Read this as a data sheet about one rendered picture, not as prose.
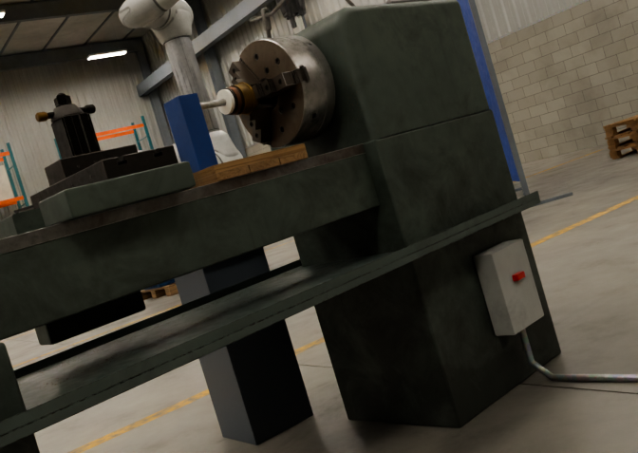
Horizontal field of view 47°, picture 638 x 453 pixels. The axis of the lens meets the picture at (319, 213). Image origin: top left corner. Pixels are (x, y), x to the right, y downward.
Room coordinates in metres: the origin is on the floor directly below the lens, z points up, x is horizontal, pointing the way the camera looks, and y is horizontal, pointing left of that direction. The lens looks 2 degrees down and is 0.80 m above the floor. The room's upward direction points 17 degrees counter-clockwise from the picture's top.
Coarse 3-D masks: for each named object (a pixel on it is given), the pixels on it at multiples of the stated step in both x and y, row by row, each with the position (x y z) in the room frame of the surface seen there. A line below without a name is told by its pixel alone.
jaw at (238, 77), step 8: (232, 64) 2.15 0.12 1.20; (240, 64) 2.16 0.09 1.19; (232, 72) 2.16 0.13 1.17; (240, 72) 2.13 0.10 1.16; (248, 72) 2.14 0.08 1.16; (232, 80) 2.13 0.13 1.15; (240, 80) 2.10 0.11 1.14; (248, 80) 2.11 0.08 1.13; (256, 80) 2.13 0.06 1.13; (264, 80) 2.14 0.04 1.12
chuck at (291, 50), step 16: (256, 48) 2.12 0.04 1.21; (272, 48) 2.07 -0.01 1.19; (288, 48) 2.04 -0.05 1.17; (304, 48) 2.08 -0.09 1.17; (256, 64) 2.13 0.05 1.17; (272, 64) 2.08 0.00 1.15; (288, 64) 2.04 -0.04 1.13; (304, 64) 2.04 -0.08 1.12; (320, 80) 2.06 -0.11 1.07; (288, 96) 2.07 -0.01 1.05; (304, 96) 2.02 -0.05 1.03; (320, 96) 2.06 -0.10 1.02; (272, 112) 2.13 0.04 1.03; (288, 112) 2.08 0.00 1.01; (304, 112) 2.04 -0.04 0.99; (320, 112) 2.08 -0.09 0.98; (272, 128) 2.14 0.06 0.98; (288, 128) 2.09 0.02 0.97; (304, 128) 2.08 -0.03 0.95; (272, 144) 2.16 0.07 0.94; (288, 144) 2.12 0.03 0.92
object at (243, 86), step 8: (224, 88) 2.03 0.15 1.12; (232, 88) 2.02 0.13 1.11; (240, 88) 2.03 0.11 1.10; (248, 88) 2.04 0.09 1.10; (240, 96) 2.02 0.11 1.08; (248, 96) 2.03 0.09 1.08; (240, 104) 2.02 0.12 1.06; (248, 104) 2.04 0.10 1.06; (256, 104) 2.08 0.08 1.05; (232, 112) 2.03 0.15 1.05; (240, 112) 2.05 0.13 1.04; (248, 112) 2.07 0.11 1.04
